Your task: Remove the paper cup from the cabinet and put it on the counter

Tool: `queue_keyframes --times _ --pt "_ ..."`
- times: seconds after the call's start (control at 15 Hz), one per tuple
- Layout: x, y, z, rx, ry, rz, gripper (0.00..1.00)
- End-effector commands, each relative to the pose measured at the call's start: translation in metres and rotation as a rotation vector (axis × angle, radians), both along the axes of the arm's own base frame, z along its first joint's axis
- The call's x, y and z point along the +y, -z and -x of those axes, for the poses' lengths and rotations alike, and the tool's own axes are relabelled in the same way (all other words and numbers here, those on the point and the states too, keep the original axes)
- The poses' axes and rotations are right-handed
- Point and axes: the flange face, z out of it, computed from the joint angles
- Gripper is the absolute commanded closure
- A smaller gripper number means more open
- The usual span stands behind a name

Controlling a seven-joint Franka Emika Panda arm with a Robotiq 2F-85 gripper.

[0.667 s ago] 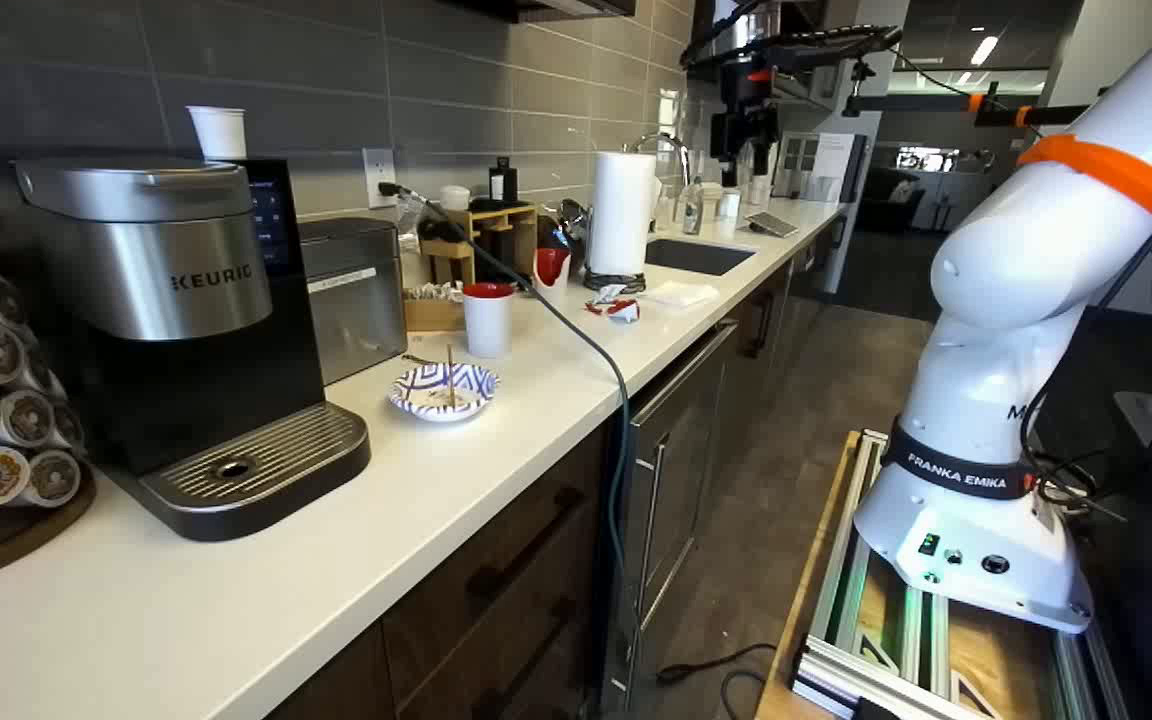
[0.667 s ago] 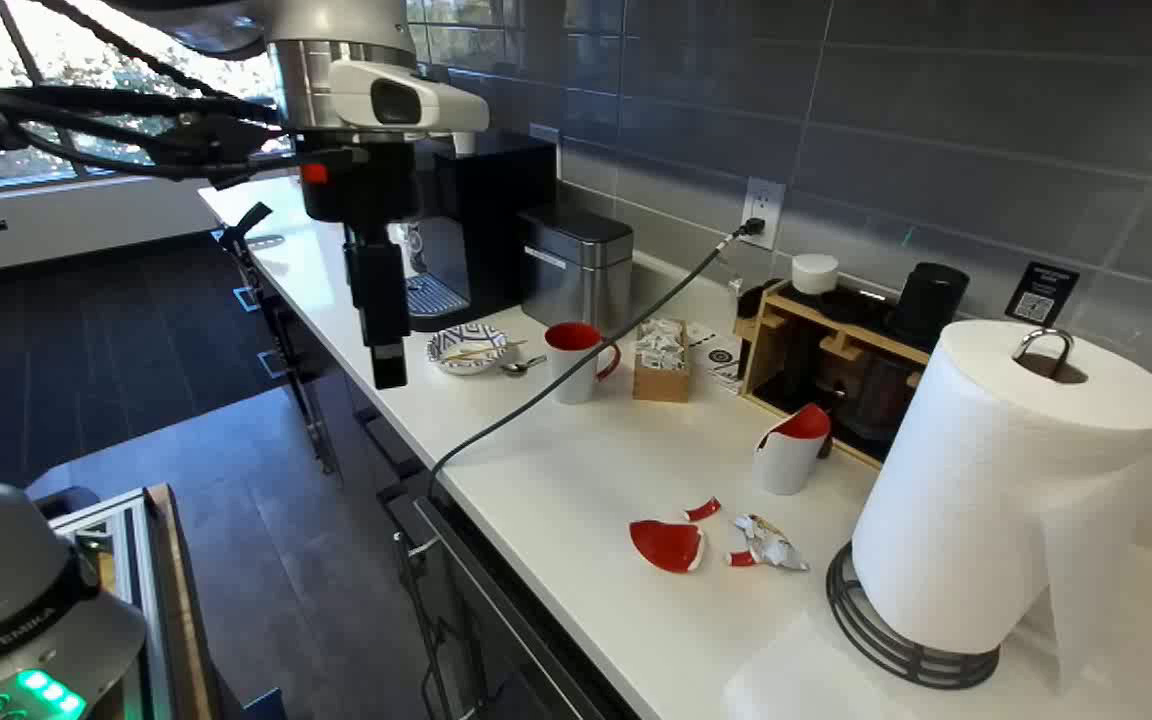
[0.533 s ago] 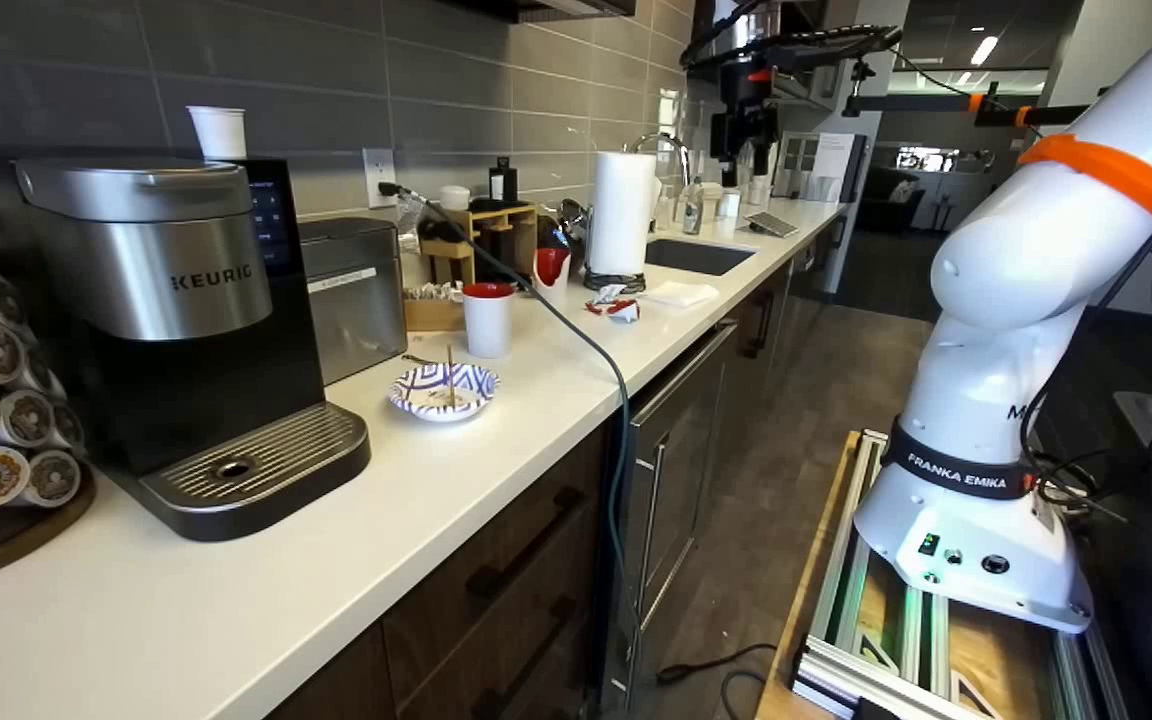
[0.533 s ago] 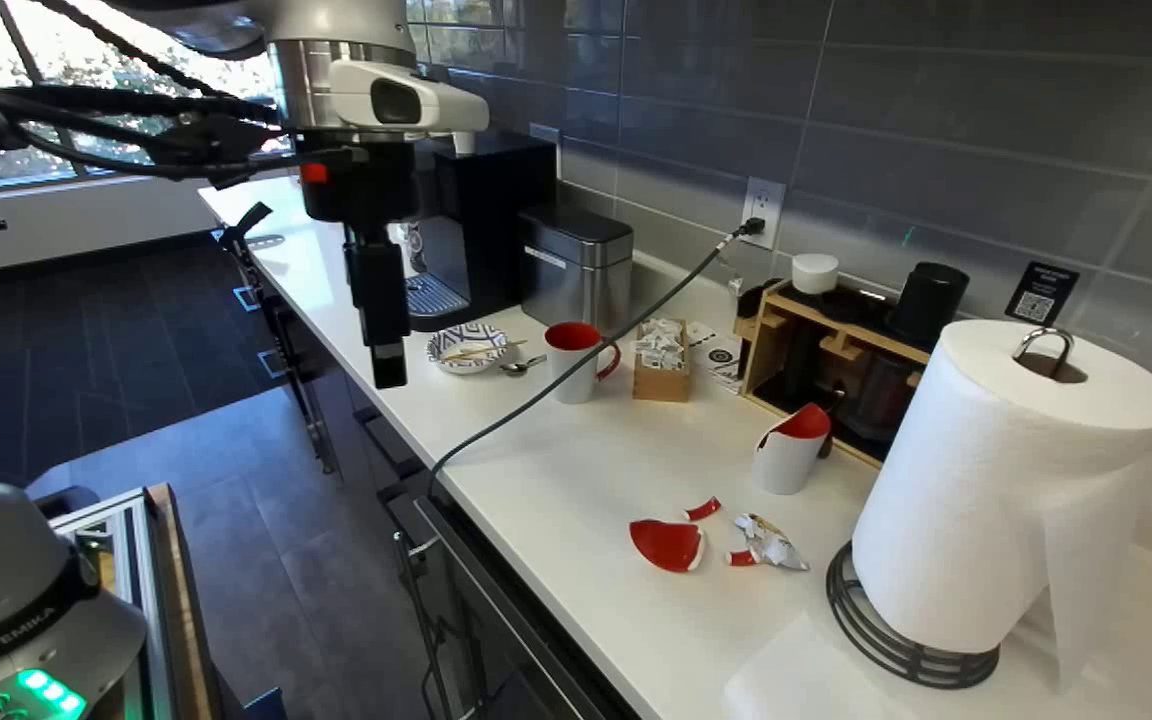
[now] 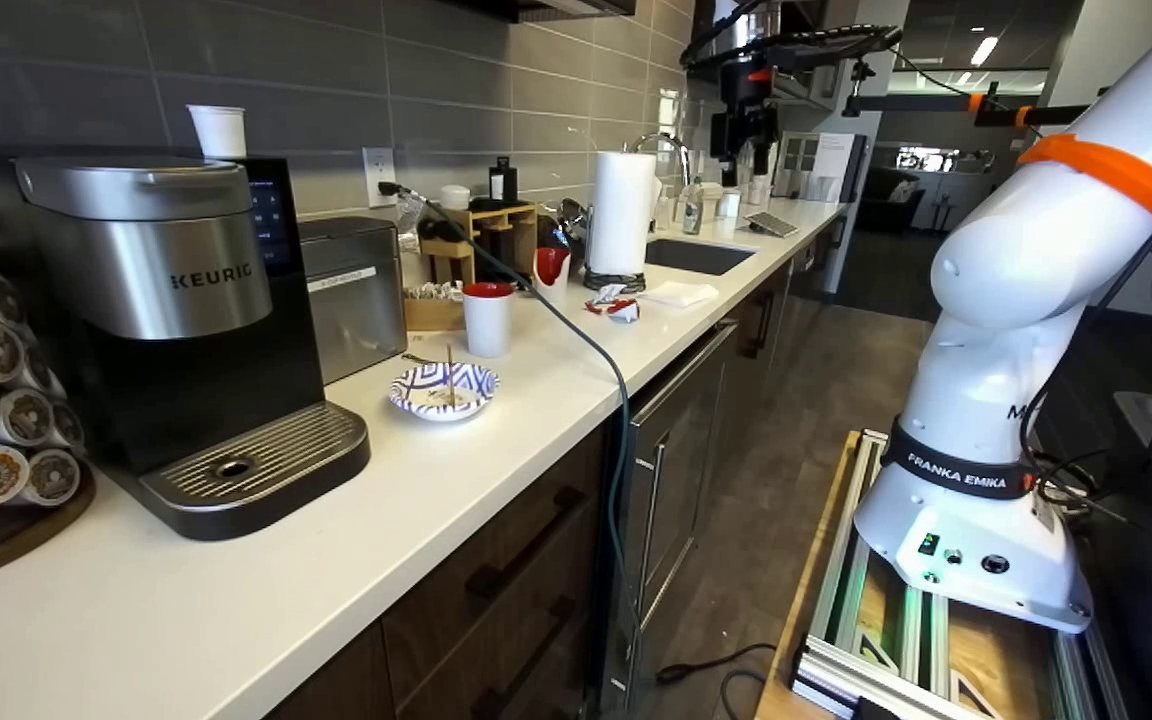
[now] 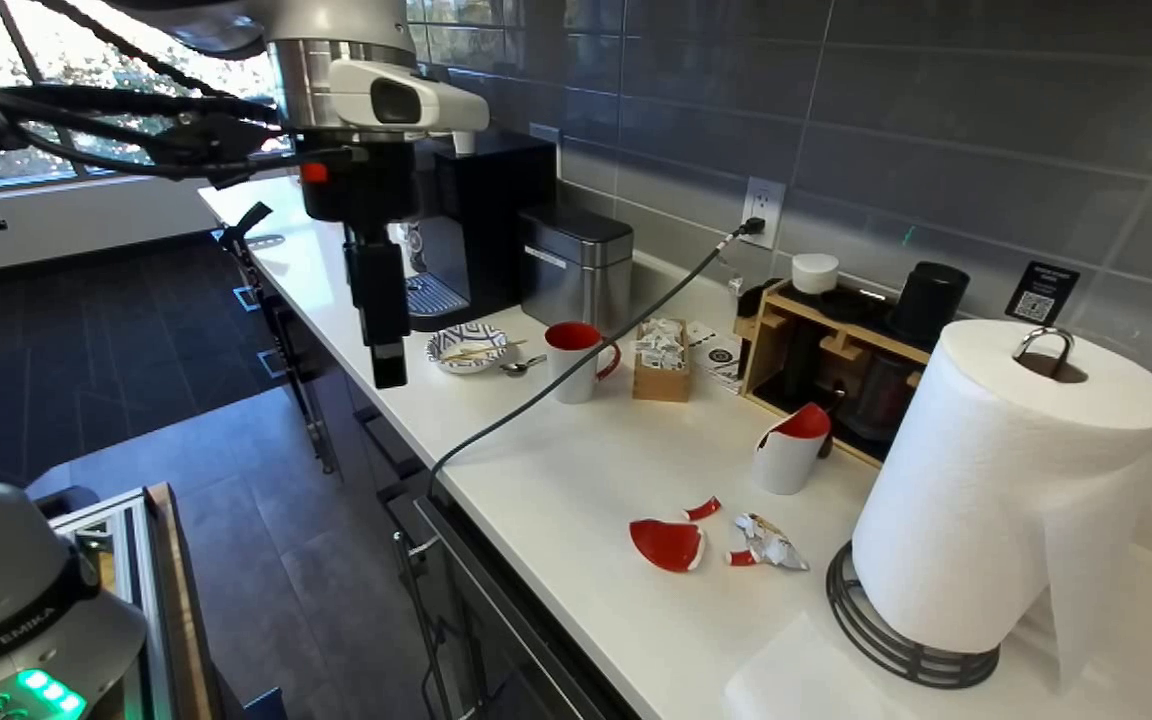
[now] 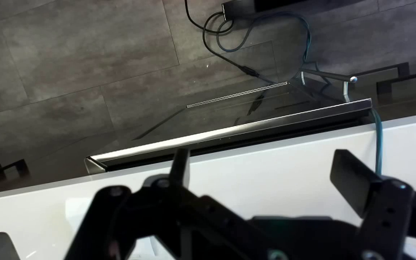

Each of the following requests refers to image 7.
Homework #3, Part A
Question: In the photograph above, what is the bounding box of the stainless dishwasher handle bar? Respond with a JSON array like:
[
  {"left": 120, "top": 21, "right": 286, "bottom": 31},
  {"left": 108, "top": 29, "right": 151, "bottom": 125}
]
[{"left": 83, "top": 97, "right": 374, "bottom": 175}]

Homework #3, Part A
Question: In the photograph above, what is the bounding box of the black floor cable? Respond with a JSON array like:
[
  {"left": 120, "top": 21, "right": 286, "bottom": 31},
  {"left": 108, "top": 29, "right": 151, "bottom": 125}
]
[{"left": 183, "top": 0, "right": 278, "bottom": 86}]

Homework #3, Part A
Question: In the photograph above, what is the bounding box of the black drawer handle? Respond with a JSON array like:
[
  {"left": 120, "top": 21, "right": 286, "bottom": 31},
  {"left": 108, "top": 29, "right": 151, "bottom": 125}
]
[{"left": 0, "top": 158, "right": 31, "bottom": 185}]

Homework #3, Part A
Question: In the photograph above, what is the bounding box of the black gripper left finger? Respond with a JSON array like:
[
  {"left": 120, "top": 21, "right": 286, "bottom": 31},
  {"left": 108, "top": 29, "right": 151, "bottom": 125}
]
[{"left": 65, "top": 148, "right": 267, "bottom": 260}]

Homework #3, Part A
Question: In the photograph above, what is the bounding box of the chrome metal bracket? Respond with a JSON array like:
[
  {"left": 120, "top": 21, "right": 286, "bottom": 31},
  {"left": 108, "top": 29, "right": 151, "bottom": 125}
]
[{"left": 297, "top": 71, "right": 359, "bottom": 105}]

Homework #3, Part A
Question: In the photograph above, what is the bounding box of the black power box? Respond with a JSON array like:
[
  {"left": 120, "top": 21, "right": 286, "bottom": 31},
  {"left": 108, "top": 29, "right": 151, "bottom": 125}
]
[{"left": 222, "top": 0, "right": 364, "bottom": 21}]

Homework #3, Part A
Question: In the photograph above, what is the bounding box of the thin dark teal cable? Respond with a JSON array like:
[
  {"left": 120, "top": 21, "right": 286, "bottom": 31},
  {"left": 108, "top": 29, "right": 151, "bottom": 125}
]
[{"left": 216, "top": 12, "right": 385, "bottom": 178}]

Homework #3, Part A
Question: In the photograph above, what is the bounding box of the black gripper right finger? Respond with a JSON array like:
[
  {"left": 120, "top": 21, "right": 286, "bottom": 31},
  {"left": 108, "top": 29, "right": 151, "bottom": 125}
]
[{"left": 329, "top": 148, "right": 416, "bottom": 260}]

